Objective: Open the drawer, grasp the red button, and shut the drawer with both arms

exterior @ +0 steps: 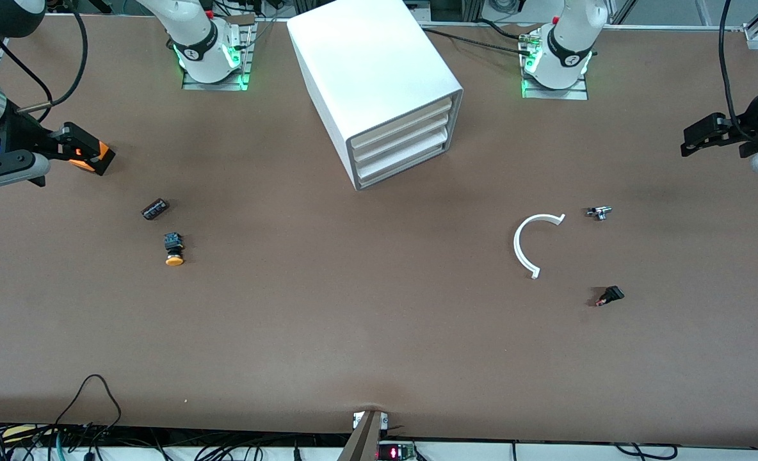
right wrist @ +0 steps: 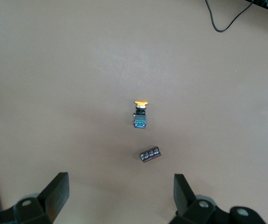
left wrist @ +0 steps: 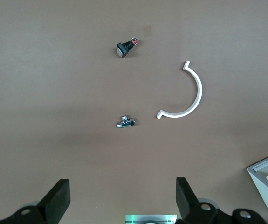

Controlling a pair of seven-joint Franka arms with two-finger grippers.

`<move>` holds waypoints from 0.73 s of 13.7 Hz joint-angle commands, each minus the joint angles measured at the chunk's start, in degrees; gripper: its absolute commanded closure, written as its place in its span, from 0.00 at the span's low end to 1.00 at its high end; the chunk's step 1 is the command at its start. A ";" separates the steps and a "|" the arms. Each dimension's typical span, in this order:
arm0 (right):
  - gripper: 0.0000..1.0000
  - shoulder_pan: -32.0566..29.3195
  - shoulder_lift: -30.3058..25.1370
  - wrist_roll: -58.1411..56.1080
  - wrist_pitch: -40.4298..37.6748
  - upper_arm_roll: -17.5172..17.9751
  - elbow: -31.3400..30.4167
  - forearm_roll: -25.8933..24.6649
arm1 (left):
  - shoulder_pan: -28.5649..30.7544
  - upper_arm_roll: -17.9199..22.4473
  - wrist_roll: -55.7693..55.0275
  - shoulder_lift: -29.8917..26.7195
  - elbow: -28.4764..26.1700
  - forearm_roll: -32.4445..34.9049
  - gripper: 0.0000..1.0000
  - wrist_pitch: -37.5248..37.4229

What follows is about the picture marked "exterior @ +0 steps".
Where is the yellow push button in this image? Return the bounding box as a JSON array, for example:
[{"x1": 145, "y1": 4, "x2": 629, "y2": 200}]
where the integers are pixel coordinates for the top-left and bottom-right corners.
[{"x1": 164, "y1": 232, "x2": 186, "y2": 266}]

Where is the orange box with hole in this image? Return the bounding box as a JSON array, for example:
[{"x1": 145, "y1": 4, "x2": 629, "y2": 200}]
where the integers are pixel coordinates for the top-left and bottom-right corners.
[{"x1": 67, "y1": 140, "x2": 117, "y2": 177}]

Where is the white curved plastic arc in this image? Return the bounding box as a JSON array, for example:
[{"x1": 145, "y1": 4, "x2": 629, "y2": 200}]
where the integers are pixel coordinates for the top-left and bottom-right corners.
[{"x1": 513, "y1": 213, "x2": 567, "y2": 280}]

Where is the device with red display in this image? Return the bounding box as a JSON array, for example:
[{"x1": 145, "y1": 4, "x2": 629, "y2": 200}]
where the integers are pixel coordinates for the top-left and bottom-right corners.
[{"x1": 377, "y1": 442, "x2": 416, "y2": 461}]

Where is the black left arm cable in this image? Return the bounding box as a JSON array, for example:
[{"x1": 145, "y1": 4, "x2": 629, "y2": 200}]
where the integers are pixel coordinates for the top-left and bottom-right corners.
[{"x1": 719, "y1": 0, "x2": 758, "y2": 139}]

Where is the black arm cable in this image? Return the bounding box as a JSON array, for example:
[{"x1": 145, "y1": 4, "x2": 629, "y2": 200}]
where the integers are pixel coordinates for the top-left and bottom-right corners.
[
  {"x1": 0, "y1": 0, "x2": 90, "y2": 122},
  {"x1": 719, "y1": 0, "x2": 758, "y2": 139}
]

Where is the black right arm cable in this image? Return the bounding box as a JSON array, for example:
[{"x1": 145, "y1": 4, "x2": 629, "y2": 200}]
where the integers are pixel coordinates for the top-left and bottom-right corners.
[{"x1": 0, "y1": 0, "x2": 90, "y2": 122}]

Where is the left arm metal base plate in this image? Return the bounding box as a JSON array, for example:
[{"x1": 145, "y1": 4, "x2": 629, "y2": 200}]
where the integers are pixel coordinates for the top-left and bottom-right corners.
[{"x1": 521, "y1": 29, "x2": 589, "y2": 101}]

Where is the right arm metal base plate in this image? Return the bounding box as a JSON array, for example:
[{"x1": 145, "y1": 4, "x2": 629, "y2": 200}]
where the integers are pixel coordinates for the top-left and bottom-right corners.
[{"x1": 182, "y1": 16, "x2": 255, "y2": 92}]

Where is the black cable to base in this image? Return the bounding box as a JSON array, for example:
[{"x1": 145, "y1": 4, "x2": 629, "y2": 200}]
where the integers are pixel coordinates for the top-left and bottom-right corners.
[{"x1": 421, "y1": 18, "x2": 541, "y2": 58}]

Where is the black looping cable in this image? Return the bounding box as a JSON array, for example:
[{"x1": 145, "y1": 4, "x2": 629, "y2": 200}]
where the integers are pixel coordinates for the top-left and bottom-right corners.
[{"x1": 52, "y1": 375, "x2": 122, "y2": 442}]

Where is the brown camera mount bracket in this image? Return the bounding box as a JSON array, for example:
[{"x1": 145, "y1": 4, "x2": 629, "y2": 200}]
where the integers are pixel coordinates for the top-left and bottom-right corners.
[{"x1": 337, "y1": 410, "x2": 389, "y2": 461}]

